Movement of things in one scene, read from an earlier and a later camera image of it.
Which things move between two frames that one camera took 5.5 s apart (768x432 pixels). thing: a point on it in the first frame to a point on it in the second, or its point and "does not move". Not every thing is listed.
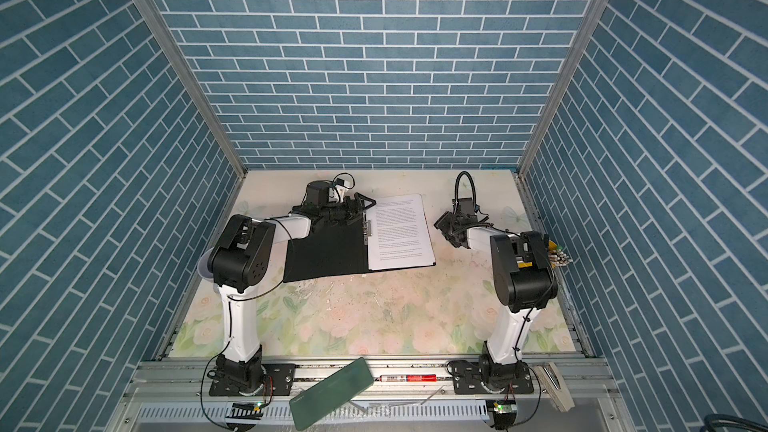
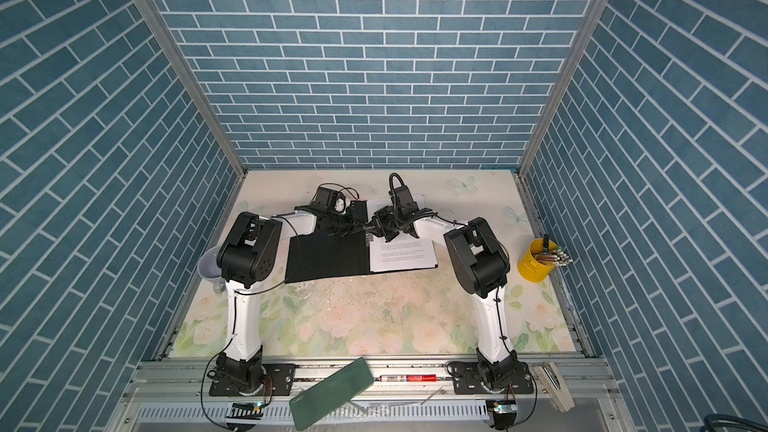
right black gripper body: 448,226 to 387,225
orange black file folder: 329,248 does not move
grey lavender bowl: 203,269 does not move
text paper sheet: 400,234 does not move
